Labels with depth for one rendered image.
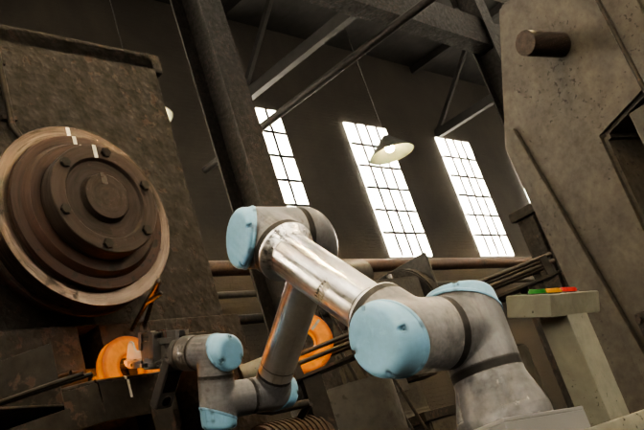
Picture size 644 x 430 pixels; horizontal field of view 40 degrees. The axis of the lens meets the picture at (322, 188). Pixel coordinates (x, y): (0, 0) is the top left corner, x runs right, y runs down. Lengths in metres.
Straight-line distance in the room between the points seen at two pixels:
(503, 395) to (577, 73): 3.08
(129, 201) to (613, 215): 2.61
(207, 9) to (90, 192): 5.39
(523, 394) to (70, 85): 1.63
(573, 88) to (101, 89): 2.44
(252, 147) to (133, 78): 4.12
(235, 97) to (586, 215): 3.48
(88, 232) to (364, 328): 0.88
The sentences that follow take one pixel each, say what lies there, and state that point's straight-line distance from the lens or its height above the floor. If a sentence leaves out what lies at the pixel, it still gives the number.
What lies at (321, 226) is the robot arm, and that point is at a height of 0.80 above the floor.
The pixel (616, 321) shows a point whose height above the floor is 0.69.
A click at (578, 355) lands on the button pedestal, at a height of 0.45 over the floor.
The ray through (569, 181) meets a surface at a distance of 4.36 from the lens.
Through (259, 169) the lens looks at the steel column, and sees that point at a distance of 6.72.
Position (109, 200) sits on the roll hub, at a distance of 2.09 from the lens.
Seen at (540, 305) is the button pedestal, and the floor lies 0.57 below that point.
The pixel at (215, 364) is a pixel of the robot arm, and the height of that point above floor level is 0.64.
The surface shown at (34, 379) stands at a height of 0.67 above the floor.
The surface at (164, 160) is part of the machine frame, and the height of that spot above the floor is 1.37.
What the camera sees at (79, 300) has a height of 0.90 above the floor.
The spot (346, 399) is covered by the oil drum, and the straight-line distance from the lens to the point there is 4.63.
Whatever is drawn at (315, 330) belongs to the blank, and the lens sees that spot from 2.23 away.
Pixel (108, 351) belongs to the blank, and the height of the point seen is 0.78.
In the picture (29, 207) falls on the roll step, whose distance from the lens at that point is 2.05.
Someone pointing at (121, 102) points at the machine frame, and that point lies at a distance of 2.64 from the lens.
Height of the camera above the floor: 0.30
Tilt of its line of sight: 20 degrees up
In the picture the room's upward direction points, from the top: 19 degrees counter-clockwise
